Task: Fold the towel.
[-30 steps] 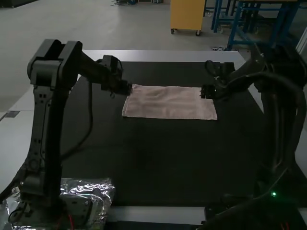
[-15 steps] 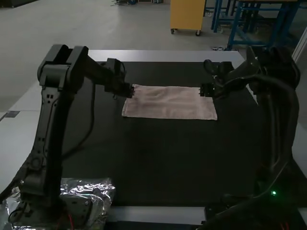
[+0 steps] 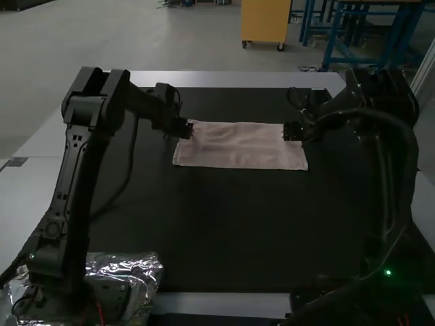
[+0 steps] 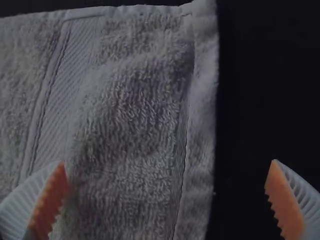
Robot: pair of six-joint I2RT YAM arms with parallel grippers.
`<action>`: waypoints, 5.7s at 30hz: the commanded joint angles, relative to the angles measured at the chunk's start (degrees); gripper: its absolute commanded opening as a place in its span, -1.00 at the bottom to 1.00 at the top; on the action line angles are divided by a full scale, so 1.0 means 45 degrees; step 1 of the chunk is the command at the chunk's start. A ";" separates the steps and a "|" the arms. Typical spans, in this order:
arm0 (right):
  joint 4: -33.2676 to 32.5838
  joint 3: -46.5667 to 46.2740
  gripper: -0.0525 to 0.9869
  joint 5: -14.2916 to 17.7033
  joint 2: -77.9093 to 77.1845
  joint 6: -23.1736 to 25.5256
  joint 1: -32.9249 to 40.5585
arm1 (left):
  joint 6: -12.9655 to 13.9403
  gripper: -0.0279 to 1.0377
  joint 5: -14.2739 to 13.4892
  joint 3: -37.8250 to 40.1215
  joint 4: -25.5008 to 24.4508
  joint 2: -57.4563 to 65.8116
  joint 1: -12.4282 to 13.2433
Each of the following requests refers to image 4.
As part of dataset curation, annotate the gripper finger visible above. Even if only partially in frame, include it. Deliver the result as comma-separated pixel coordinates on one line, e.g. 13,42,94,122
0,160,71,240
264,158,320,240

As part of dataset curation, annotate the pale towel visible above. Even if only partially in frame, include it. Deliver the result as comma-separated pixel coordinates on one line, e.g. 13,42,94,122
0,0,221,240

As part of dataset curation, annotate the black mat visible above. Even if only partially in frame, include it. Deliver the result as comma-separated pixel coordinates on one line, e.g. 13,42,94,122
0,0,320,240

